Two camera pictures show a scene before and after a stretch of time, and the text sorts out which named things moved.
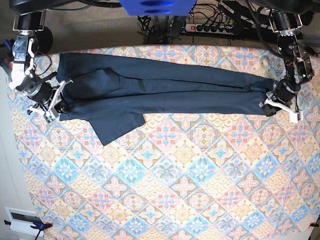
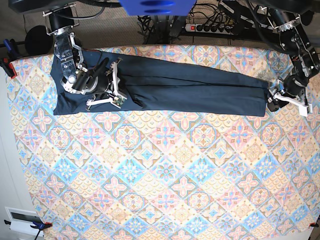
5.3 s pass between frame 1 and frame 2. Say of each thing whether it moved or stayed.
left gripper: moved
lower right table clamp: stayed
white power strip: stayed
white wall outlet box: stayed
